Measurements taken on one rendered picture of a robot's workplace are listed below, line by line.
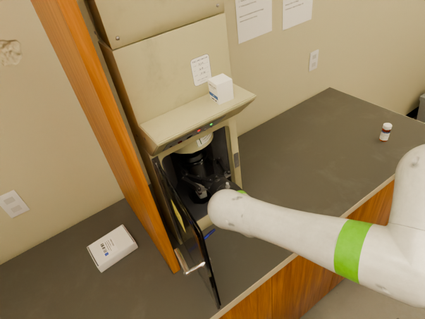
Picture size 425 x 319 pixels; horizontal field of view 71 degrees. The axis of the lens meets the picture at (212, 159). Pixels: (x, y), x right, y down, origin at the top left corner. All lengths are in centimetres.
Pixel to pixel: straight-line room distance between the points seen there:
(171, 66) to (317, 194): 84
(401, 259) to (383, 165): 99
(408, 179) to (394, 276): 16
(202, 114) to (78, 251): 83
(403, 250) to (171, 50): 65
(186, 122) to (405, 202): 51
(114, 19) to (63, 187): 84
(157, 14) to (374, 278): 70
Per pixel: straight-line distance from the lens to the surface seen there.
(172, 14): 80
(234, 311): 124
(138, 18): 76
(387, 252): 60
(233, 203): 75
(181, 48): 82
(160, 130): 78
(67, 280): 132
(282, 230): 68
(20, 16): 114
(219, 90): 82
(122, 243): 126
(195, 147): 99
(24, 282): 142
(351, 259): 62
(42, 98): 121
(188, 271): 84
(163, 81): 82
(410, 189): 61
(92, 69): 65
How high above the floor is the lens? 193
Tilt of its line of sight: 40 degrees down
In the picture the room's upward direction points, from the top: 10 degrees counter-clockwise
